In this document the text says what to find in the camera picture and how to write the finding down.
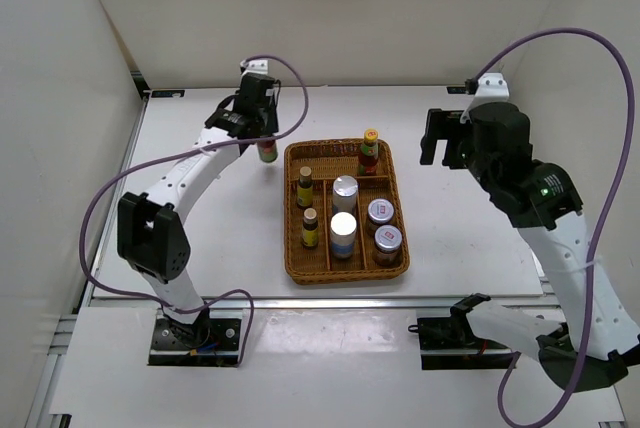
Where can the front aluminium rail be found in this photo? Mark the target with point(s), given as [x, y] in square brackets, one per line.
[546, 300]

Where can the left blue table label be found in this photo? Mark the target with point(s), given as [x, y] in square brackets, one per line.
[167, 94]

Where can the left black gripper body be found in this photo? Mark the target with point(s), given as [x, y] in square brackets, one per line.
[269, 118]

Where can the green label sauce bottle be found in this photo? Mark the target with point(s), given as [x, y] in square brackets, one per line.
[267, 151]

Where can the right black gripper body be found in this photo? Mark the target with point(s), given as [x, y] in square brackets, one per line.
[479, 162]

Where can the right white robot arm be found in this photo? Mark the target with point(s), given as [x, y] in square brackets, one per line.
[544, 207]

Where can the brown jar white lid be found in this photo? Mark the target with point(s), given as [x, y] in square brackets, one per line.
[380, 212]
[388, 246]

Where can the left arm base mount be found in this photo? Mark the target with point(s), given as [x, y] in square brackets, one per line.
[215, 340]

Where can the small yellow cork bottle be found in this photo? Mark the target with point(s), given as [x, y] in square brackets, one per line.
[305, 188]

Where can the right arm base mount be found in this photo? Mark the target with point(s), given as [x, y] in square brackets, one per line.
[448, 344]

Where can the right blue table label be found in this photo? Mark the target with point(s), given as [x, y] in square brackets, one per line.
[456, 90]

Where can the red label sauce bottle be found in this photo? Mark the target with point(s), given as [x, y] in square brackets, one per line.
[369, 153]

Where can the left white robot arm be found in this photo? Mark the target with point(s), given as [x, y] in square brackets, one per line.
[150, 225]

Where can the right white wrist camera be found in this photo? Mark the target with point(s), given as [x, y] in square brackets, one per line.
[490, 87]

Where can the blue table label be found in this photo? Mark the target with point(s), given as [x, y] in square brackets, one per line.
[167, 94]
[456, 90]

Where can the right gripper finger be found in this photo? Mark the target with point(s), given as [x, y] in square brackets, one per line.
[455, 155]
[441, 125]

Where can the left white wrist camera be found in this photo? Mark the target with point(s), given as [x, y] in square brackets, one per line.
[258, 65]

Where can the silver lid blue can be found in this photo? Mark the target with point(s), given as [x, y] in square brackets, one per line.
[343, 228]

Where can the woven wicker divided basket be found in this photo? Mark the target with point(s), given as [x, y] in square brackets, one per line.
[327, 160]

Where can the small brown cork bottle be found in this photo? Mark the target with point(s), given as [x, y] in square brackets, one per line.
[309, 234]

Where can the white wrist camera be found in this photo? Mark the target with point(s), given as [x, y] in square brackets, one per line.
[258, 65]
[490, 87]

